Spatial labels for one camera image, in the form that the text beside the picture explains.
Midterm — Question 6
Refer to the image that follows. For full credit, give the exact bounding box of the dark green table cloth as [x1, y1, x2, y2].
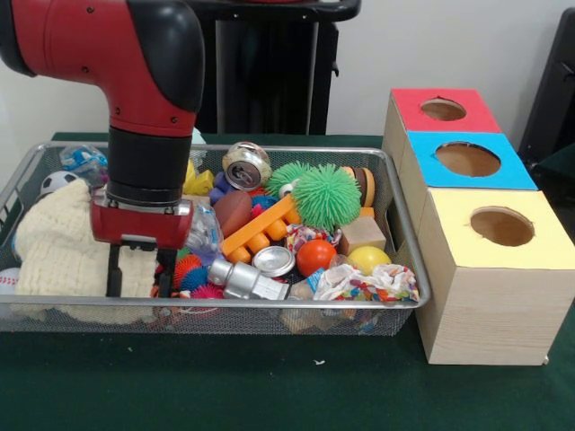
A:
[0, 131, 575, 431]

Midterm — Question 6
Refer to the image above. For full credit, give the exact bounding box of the crushed silver can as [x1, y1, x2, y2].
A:
[222, 141, 273, 192]

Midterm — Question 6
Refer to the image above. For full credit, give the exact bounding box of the red and blue spiky ball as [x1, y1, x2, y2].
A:
[172, 255, 210, 292]

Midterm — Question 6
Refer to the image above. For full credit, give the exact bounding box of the black chair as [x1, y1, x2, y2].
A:
[517, 7, 575, 158]

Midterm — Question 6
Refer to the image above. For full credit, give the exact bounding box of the smooth yellow ball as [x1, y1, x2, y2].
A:
[346, 245, 393, 276]

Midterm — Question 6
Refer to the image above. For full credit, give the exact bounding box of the cream muslin cloth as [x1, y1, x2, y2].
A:
[13, 179, 159, 324]

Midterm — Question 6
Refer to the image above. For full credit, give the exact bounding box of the wooden box with three holes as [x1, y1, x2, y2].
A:
[381, 87, 575, 366]

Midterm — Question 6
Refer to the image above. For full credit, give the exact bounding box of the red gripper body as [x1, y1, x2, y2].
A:
[89, 191, 196, 251]

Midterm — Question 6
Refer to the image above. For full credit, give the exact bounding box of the orange plastic brick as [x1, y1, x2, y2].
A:
[221, 193, 300, 266]

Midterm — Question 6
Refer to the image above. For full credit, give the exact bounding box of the large green spiky ball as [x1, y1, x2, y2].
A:
[291, 163, 362, 233]

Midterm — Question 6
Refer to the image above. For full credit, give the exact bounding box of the orange ball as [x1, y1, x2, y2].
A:
[295, 239, 338, 277]

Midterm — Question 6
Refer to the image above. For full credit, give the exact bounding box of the silver plastic toy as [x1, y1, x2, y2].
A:
[207, 259, 291, 301]

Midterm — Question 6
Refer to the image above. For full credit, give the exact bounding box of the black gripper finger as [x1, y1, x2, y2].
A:
[105, 243, 124, 298]
[156, 248, 178, 299]

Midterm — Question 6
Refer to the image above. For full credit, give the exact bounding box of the silver mesh bin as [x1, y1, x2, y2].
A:
[0, 141, 432, 336]

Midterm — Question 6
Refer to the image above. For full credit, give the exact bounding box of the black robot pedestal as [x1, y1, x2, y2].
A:
[183, 0, 363, 136]

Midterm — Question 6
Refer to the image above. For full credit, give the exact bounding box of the small green spiky ball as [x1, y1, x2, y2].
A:
[264, 162, 311, 198]

